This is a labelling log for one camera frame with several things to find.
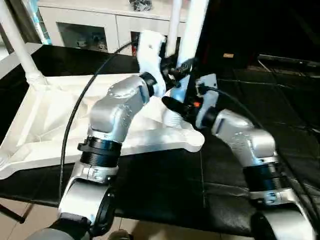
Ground black work mat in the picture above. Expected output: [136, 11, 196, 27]
[0, 44, 320, 238]

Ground dark grey curtain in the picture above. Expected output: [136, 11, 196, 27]
[0, 0, 41, 48]

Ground white plastic table top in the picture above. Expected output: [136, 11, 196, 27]
[0, 72, 206, 182]

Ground black metal bar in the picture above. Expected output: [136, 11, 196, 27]
[257, 54, 320, 68]

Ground white glass-door cabinet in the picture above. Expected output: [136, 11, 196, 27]
[37, 0, 195, 54]

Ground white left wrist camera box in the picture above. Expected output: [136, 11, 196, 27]
[137, 31, 169, 99]

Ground black table frame leg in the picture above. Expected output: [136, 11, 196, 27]
[0, 204, 27, 224]

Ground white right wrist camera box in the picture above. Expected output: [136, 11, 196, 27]
[195, 74, 220, 129]

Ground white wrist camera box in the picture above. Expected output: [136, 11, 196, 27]
[137, 31, 169, 99]
[195, 74, 220, 129]

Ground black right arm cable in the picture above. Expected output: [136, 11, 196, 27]
[199, 86, 320, 223]

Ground crumpled silver object on cabinet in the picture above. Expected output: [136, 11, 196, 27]
[130, 0, 153, 13]

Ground dark left robot foot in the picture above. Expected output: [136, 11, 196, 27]
[107, 231, 135, 240]

